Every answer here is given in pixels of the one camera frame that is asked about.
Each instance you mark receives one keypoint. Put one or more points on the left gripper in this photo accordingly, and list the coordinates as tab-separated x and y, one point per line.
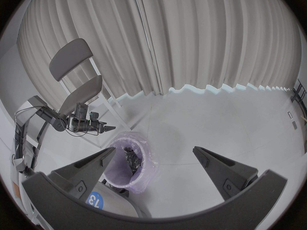
81	124

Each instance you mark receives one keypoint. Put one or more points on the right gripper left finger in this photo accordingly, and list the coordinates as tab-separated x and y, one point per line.
79	176

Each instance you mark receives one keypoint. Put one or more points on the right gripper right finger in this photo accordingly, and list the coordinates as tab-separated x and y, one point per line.
225	176

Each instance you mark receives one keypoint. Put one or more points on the black plastic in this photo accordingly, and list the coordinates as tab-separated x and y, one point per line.
132	159

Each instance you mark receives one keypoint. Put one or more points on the purple plastic bag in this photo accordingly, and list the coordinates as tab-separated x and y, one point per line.
146	174

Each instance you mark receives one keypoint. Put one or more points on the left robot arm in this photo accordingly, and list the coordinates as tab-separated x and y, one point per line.
55	121

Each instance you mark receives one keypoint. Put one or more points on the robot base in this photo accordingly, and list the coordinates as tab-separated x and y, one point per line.
112	205

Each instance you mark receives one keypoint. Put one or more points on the white trash bin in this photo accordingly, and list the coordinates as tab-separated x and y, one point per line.
117	174

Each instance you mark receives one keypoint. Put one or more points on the grey chair with white legs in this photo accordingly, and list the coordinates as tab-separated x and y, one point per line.
69	59

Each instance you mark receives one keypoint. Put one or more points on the white curtain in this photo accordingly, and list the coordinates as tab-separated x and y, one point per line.
96	32
215	32

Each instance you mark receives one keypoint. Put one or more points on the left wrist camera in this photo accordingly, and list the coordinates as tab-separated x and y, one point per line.
94	116

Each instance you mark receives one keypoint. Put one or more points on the black metal frame stand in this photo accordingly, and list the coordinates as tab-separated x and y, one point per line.
299	92

